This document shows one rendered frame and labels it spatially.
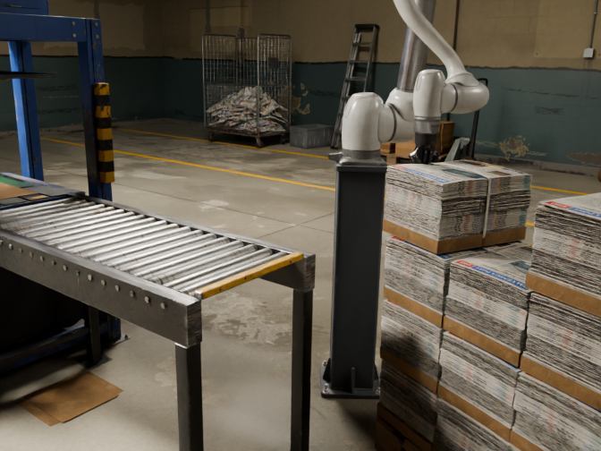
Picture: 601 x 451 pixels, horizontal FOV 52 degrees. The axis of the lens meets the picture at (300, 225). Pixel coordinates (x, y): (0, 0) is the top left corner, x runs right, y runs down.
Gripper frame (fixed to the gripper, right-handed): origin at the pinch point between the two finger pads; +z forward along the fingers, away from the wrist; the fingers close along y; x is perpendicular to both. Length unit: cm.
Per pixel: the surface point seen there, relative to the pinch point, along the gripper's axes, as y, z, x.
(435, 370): -18, 50, -32
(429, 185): -19.1, -8.1, -23.6
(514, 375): -19, 37, -62
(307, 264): -50, 18, -4
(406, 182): -18.3, -6.7, -12.3
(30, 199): -113, 16, 118
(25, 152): -104, 7, 186
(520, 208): 14.3, 1.3, -31.2
